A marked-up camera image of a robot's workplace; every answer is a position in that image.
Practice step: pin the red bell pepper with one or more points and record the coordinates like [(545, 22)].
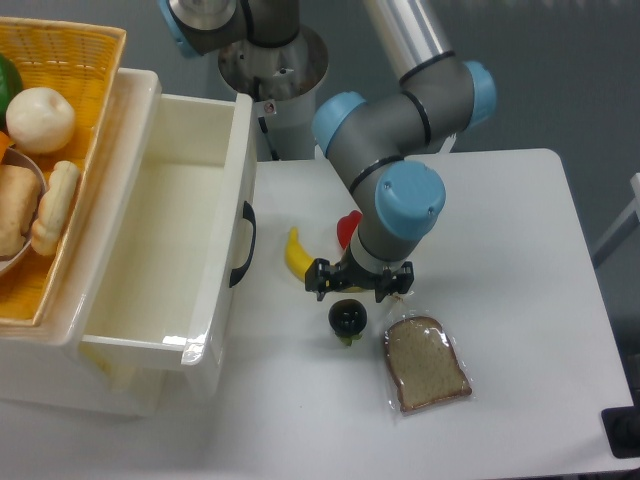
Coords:
[(346, 227)]

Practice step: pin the white open drawer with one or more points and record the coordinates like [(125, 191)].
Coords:
[(186, 240)]

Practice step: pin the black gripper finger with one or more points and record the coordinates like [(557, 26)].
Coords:
[(389, 282), (319, 278)]

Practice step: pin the tan bread roll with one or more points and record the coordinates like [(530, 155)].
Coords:
[(20, 190)]

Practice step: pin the white round bun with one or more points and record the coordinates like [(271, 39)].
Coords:
[(40, 120)]

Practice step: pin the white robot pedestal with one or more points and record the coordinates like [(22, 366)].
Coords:
[(283, 83)]

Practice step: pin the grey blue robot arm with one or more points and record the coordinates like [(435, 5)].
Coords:
[(368, 144)]

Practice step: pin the yellow banana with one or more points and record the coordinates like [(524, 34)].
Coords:
[(297, 259)]

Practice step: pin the orange fruit piece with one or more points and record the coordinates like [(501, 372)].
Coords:
[(5, 144)]

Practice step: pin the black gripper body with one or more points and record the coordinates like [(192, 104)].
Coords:
[(349, 275)]

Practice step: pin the green pepper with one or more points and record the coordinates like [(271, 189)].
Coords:
[(10, 85)]

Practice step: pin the white drawer cabinet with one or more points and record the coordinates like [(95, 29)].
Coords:
[(46, 364)]

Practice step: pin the yellow wicker basket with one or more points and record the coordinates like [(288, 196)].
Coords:
[(80, 61)]

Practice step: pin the black device at edge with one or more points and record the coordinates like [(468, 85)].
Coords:
[(622, 431)]

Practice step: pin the beige braided bread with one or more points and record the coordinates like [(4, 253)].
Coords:
[(53, 208)]

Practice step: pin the grey bowl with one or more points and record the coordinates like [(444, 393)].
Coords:
[(13, 157)]

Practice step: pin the bagged bread slice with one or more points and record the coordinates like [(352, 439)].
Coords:
[(422, 365)]

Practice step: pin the white frame at right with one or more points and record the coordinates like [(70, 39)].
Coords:
[(619, 230)]

